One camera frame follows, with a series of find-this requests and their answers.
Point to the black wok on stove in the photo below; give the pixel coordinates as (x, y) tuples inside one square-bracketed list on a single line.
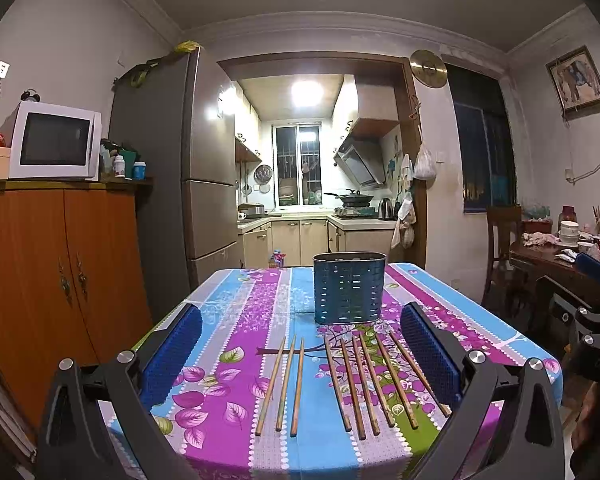
[(352, 199)]

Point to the kitchen window with bars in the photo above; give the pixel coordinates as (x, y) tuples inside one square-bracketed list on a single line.
[(298, 165)]

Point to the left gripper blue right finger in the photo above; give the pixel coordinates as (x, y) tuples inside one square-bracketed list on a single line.
[(436, 352)]

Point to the framed elephant picture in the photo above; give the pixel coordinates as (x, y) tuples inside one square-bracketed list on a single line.
[(577, 83)]

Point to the white medicine bottle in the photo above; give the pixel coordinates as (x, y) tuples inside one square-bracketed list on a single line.
[(119, 166)]

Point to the orange wooden cabinet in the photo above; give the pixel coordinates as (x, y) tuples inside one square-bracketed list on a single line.
[(71, 283)]

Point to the wooden dining chair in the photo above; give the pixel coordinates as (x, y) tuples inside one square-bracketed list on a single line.
[(504, 228)]

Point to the steel electric kettle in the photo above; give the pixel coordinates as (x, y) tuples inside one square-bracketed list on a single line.
[(385, 209)]

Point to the grey three-door refrigerator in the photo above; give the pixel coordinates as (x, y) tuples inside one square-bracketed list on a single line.
[(181, 122)]

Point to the stack of white bowls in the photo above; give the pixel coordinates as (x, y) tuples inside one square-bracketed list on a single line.
[(569, 233)]

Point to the wooden chopstick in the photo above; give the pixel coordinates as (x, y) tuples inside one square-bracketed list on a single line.
[(366, 391), (269, 391), (297, 393), (335, 385), (280, 416), (397, 383), (445, 410), (353, 394), (377, 388)]

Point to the beige kitchen base cabinets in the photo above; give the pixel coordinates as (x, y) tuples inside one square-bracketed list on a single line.
[(300, 237)]

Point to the blue lidded cup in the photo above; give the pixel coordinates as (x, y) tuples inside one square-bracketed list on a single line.
[(139, 170)]

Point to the blue perforated utensil holder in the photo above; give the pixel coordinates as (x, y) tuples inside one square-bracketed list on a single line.
[(348, 287)]

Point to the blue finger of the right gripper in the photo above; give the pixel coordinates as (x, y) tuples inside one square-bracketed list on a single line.
[(588, 265)]

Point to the steel range hood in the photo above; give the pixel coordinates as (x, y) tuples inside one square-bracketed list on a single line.
[(362, 162)]

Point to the white hanging plastic bag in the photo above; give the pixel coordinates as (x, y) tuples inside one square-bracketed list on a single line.
[(425, 168)]

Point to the dark window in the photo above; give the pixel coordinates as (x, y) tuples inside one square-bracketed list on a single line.
[(486, 148)]

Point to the colourful floral tablecloth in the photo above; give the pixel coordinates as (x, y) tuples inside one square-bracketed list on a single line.
[(211, 412)]

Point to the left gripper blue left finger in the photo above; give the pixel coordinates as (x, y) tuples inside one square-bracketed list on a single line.
[(164, 353)]

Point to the round gold wall clock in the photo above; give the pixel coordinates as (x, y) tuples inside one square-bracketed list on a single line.
[(428, 69)]

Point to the white microwave oven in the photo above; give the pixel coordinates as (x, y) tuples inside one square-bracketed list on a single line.
[(49, 141)]

